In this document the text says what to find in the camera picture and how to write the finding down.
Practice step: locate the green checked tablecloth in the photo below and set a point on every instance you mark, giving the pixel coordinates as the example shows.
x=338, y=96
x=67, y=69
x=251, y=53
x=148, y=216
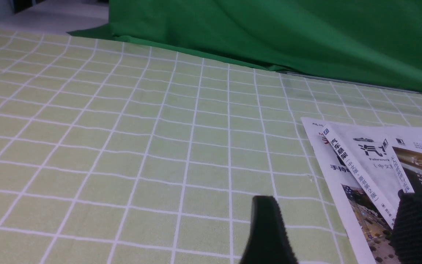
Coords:
x=115, y=153

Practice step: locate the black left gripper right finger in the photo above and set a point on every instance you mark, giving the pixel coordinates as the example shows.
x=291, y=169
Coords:
x=406, y=236

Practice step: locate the top self-driving book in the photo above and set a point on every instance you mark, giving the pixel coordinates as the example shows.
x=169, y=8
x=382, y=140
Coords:
x=405, y=154

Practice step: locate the middle white car book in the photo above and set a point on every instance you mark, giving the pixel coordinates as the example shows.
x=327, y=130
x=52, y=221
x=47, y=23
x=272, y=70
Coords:
x=364, y=152

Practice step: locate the bottom white book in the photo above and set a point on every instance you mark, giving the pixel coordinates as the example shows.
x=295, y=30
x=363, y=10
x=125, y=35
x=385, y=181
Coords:
x=367, y=231

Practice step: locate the green backdrop cloth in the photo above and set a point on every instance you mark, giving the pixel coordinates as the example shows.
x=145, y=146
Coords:
x=377, y=42

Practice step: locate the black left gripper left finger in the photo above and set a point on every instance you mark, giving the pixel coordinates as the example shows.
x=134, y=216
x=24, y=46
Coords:
x=268, y=241

